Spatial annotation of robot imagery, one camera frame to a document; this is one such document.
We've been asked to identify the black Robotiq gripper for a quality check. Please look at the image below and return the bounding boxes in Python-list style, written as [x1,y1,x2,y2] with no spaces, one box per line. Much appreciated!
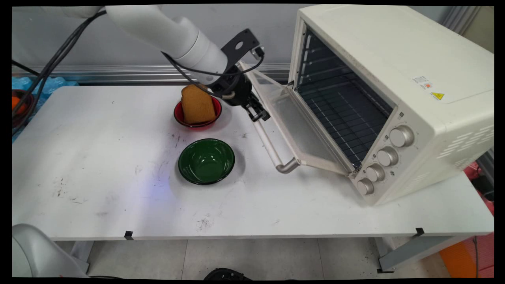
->
[208,65,271,122]

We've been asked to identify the grey table leg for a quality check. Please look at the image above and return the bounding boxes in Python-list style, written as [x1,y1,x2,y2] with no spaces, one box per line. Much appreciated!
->
[375,236,474,273]
[71,241,95,275]

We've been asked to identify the red plastic object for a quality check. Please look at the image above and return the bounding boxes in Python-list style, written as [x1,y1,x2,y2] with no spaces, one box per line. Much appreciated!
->
[464,162,494,215]

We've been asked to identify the green bowl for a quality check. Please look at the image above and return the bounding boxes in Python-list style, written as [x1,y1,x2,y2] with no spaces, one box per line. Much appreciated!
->
[178,138,236,185]

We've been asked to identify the dark bowl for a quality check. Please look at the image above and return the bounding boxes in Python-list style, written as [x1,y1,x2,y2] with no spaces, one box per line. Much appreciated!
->
[12,89,35,127]

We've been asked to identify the black cable with beige end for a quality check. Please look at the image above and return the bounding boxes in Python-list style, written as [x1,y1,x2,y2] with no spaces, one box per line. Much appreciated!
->
[12,10,237,127]

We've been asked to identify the oven door with silver handle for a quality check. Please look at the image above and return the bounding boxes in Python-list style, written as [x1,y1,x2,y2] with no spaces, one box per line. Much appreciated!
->
[236,60,357,177]

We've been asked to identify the largest silver oven knob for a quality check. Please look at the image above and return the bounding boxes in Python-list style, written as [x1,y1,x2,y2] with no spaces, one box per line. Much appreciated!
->
[390,125,415,148]

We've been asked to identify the red bowl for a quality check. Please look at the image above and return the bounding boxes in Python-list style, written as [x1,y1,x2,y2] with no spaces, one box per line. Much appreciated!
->
[174,96,223,131]

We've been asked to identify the orange floor object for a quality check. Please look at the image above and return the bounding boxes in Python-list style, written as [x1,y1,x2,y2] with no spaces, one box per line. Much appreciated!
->
[439,241,478,278]

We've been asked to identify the black object on floor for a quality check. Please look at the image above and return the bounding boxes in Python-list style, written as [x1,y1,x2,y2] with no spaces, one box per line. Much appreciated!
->
[203,268,253,280]

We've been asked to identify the thin black cable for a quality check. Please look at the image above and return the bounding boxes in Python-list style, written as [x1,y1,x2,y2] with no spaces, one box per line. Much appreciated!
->
[162,47,266,99]

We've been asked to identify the grey ribbed panel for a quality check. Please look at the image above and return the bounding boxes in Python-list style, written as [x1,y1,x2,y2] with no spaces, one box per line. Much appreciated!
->
[442,6,483,36]

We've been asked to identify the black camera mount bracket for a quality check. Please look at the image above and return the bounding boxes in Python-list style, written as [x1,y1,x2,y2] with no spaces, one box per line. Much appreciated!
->
[220,28,262,65]

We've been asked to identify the brown toast slice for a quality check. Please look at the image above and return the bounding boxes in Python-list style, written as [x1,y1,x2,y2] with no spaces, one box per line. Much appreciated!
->
[181,84,217,125]

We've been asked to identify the white label sticker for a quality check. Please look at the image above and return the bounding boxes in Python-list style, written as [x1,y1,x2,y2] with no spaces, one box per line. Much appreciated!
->
[413,76,434,90]

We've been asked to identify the grey rounded plastic housing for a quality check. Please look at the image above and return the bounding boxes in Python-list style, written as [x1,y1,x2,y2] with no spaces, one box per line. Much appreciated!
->
[12,223,88,278]

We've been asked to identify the metal wire oven rack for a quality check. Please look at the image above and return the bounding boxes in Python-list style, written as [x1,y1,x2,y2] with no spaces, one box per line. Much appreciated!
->
[296,85,390,167]

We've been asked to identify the cream toaster oven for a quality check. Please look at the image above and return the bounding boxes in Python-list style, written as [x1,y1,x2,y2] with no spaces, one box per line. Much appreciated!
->
[290,4,494,206]

